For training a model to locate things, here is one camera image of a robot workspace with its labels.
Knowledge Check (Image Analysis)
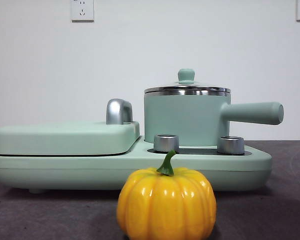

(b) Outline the glass lid with mint knob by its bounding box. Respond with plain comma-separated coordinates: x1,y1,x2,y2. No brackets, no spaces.
144,68,231,93

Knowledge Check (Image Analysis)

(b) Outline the yellow toy pumpkin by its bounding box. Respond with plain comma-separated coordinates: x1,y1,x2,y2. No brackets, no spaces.
116,149,218,240

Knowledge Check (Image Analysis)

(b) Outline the mint green steamer pot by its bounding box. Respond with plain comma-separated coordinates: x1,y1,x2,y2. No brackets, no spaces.
143,86,285,148

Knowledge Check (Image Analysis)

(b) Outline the silver control knob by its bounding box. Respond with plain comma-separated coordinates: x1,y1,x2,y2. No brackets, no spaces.
217,136,245,154
153,134,180,153

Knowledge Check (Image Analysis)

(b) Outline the mint green hinged grill cover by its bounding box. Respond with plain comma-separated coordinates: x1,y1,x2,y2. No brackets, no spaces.
0,121,141,156

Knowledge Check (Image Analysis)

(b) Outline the mint green breakfast maker base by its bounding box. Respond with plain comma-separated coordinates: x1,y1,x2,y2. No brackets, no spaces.
0,142,273,195

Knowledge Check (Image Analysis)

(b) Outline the silver grill cover handle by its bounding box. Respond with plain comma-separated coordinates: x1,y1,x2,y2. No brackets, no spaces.
105,99,134,125

